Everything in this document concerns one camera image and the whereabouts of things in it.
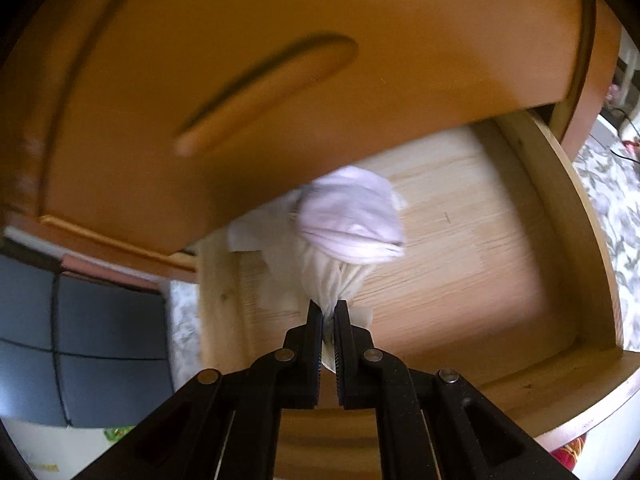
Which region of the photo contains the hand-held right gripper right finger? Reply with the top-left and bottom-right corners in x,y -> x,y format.
334,300 -> 581,480

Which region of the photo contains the wooden drawer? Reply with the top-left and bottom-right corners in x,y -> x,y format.
20,0 -> 601,261
192,110 -> 640,453
0,0 -> 623,286

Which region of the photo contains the green printed box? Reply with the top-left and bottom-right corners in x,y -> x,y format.
100,424 -> 137,443

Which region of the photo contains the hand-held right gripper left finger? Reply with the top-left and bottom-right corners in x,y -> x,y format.
75,300 -> 323,480

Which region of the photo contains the pale pink sock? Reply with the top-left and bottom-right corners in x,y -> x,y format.
292,165 -> 408,263

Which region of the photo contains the red parrot pillow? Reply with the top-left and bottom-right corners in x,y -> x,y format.
550,435 -> 588,461

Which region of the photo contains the dark blue wardrobe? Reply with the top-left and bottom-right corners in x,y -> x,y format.
0,240 -> 176,428

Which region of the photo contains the pink board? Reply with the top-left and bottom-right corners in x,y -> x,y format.
60,252 -> 166,291

